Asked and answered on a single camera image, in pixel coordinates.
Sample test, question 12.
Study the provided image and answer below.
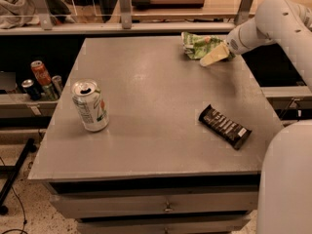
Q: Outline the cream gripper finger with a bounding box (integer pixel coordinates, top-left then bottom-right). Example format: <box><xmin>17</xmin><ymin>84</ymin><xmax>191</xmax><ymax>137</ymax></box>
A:
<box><xmin>200</xmin><ymin>43</ymin><xmax>230</xmax><ymax>66</ymax></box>

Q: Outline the green jalapeno chip bag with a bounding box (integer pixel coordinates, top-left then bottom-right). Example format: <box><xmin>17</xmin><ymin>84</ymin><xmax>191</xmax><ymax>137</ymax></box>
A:
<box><xmin>181</xmin><ymin>32</ymin><xmax>235</xmax><ymax>60</ymax></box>

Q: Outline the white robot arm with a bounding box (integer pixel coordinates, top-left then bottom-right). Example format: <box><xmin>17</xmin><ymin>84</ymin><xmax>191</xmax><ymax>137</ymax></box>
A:
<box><xmin>200</xmin><ymin>0</ymin><xmax>312</xmax><ymax>234</ymax></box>

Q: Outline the black candy bar wrapper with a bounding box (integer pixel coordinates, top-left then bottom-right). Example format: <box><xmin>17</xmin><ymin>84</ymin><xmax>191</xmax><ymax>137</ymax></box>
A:
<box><xmin>198</xmin><ymin>104</ymin><xmax>252</xmax><ymax>150</ymax></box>

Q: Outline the white green soda can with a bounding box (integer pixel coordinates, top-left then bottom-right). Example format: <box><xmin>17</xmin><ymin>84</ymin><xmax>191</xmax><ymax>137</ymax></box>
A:
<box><xmin>71</xmin><ymin>79</ymin><xmax>109</xmax><ymax>132</ymax></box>

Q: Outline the upper grey drawer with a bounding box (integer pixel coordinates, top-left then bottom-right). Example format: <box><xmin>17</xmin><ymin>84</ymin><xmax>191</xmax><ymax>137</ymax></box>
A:
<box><xmin>51</xmin><ymin>187</ymin><xmax>258</xmax><ymax>218</ymax></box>

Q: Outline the grey drawer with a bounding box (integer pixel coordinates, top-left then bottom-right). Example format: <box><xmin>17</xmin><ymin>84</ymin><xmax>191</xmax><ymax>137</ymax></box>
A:
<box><xmin>51</xmin><ymin>187</ymin><xmax>258</xmax><ymax>218</ymax></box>
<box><xmin>77</xmin><ymin>215</ymin><xmax>250</xmax><ymax>234</ymax></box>

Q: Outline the lower grey drawer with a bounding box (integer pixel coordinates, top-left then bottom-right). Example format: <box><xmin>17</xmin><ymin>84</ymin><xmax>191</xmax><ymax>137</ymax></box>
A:
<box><xmin>77</xmin><ymin>215</ymin><xmax>250</xmax><ymax>234</ymax></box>

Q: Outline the red soda can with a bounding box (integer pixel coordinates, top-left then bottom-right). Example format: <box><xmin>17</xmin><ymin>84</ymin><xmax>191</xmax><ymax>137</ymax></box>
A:
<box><xmin>30</xmin><ymin>60</ymin><xmax>52</xmax><ymax>86</ymax></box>

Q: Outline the grey can shelf tray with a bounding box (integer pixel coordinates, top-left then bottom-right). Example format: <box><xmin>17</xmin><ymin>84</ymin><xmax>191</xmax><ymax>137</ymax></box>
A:
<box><xmin>0</xmin><ymin>94</ymin><xmax>58</xmax><ymax>118</ymax></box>

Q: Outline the dark blue soda can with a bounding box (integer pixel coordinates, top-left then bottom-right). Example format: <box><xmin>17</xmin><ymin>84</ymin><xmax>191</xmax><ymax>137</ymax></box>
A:
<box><xmin>21</xmin><ymin>79</ymin><xmax>41</xmax><ymax>100</ymax></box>

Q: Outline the grey cloth bundle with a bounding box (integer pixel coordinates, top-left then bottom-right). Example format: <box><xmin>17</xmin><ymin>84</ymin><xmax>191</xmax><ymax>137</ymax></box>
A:
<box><xmin>0</xmin><ymin>0</ymin><xmax>38</xmax><ymax>29</ymax></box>

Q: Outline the black stand leg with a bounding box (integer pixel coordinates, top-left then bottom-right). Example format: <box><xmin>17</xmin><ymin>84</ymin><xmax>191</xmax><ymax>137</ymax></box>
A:
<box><xmin>0</xmin><ymin>138</ymin><xmax>37</xmax><ymax>215</ymax></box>

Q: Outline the right metal rail bracket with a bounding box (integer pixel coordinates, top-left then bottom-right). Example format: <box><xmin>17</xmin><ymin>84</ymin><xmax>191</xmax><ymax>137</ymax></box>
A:
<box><xmin>234</xmin><ymin>0</ymin><xmax>254</xmax><ymax>25</ymax></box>

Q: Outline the metal rail bracket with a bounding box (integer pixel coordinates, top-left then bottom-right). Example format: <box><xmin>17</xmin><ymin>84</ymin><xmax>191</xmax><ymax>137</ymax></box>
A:
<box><xmin>33</xmin><ymin>0</ymin><xmax>53</xmax><ymax>30</ymax></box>
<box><xmin>234</xmin><ymin>0</ymin><xmax>254</xmax><ymax>25</ymax></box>
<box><xmin>119</xmin><ymin>0</ymin><xmax>132</xmax><ymax>29</ymax></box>

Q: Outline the middle metal rail bracket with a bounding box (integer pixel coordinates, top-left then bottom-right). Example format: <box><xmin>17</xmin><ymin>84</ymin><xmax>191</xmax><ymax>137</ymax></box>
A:
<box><xmin>119</xmin><ymin>0</ymin><xmax>132</xmax><ymax>29</ymax></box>

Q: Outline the left metal rail bracket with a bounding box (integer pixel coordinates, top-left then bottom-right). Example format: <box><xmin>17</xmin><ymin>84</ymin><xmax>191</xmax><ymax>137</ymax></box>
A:
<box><xmin>33</xmin><ymin>0</ymin><xmax>53</xmax><ymax>30</ymax></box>

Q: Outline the black floor cable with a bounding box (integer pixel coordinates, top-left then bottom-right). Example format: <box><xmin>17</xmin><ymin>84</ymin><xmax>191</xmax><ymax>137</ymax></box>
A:
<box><xmin>0</xmin><ymin>156</ymin><xmax>29</xmax><ymax>234</ymax></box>

